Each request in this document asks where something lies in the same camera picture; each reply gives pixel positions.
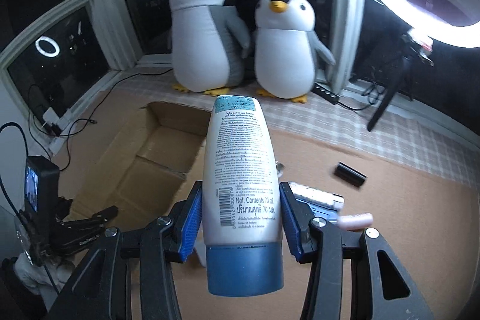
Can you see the patterned lighter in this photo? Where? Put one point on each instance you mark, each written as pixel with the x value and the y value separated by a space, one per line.
pixel 317 197

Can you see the large plush penguin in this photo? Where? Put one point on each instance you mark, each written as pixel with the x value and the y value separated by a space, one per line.
pixel 209 43

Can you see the pink cosmetic tube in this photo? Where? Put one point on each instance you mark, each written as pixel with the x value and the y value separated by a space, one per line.
pixel 355 222

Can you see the white ring light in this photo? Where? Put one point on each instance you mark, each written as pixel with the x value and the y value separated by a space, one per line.
pixel 433 27

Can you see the blue phone stand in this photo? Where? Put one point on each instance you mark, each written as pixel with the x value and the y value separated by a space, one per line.
pixel 327 214

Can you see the black inline cable remote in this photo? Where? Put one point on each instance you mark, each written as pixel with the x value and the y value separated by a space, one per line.
pixel 326 94

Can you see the cardboard box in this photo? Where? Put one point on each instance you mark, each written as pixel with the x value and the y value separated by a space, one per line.
pixel 144 168

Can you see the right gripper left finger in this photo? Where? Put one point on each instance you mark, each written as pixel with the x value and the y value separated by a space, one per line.
pixel 100 286

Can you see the black cylinder case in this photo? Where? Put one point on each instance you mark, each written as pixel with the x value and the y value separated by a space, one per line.
pixel 350 175

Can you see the small plush penguin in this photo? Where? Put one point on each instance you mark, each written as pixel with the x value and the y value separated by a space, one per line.
pixel 287 49

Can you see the white blue lotion bottle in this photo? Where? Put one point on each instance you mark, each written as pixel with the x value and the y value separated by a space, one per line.
pixel 241 220

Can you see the checkered cloth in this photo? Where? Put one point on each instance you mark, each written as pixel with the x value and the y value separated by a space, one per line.
pixel 401 140

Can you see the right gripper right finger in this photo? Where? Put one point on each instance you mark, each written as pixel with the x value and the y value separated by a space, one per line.
pixel 382 288

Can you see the white power strip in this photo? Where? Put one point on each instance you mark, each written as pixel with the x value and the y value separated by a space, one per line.
pixel 58 126

